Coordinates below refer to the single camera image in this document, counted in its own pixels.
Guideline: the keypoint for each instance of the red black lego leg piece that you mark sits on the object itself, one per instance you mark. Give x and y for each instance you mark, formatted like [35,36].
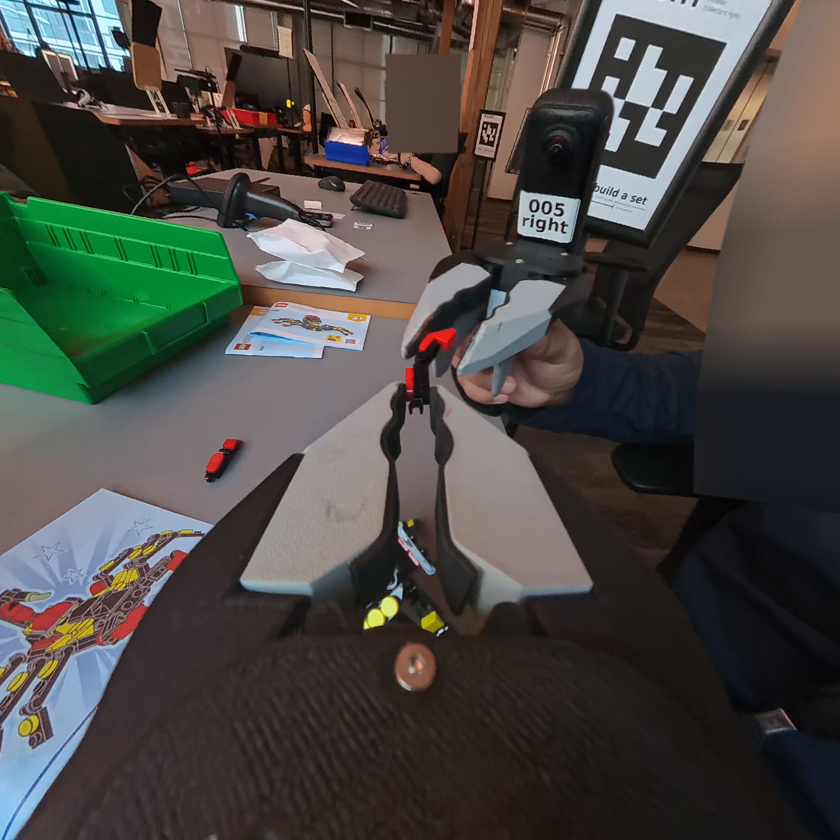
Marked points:
[220,461]

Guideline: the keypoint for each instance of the black computer mouse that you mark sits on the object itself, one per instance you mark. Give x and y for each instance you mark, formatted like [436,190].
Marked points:
[332,184]

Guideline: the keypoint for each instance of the small sign with black pattern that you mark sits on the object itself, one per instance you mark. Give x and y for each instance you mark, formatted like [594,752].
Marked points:
[489,134]

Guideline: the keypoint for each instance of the black office chair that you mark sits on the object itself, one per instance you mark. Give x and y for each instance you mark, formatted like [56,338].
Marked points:
[649,469]

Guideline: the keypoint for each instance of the open lego instruction booklet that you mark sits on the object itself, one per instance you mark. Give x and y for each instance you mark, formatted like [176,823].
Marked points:
[79,558]

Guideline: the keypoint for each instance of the green plastic bin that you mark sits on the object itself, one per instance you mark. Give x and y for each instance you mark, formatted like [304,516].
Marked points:
[131,282]
[79,384]

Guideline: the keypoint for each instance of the wooden pillar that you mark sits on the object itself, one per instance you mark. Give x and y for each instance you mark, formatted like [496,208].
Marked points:
[469,79]

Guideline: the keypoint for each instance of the black keyboard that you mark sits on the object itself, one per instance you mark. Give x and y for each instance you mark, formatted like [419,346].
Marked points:
[379,199]

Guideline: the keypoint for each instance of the black computer monitor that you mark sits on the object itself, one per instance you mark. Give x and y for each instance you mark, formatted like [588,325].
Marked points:
[262,79]

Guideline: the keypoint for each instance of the white paper bag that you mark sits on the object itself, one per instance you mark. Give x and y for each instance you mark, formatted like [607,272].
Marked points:
[302,243]
[308,277]

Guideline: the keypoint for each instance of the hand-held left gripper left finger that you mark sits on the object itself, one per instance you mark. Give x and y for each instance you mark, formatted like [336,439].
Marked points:
[328,512]

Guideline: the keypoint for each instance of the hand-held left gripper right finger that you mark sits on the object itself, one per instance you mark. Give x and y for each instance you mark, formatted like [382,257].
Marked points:
[512,518]

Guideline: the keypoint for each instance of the black barcode scanner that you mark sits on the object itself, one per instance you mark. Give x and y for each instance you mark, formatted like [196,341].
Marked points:
[235,193]

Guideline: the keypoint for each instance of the person's right forearm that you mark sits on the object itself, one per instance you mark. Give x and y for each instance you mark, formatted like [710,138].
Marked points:
[623,394]

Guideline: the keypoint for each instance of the black yellow lego spider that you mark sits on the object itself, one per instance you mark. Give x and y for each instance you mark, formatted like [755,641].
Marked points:
[413,558]

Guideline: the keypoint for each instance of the person's right hand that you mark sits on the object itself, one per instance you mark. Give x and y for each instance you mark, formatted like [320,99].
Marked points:
[551,367]

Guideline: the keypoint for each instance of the red black lego tail piece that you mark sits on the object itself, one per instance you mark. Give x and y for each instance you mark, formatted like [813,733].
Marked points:
[433,341]

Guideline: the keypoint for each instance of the white sign with black pattern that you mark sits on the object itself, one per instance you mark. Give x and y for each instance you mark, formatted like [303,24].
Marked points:
[715,65]

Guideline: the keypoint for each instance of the wooden desk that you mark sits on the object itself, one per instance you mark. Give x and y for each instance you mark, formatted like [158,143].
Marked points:
[367,169]

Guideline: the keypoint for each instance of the person's dark clothed body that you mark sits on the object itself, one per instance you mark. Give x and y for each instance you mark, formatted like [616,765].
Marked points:
[754,623]

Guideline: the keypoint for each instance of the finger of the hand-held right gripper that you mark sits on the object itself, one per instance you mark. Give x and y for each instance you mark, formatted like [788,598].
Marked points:
[518,315]
[446,295]

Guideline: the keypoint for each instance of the small blue plastic bin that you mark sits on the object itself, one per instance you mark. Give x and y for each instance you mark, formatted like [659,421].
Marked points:
[348,154]

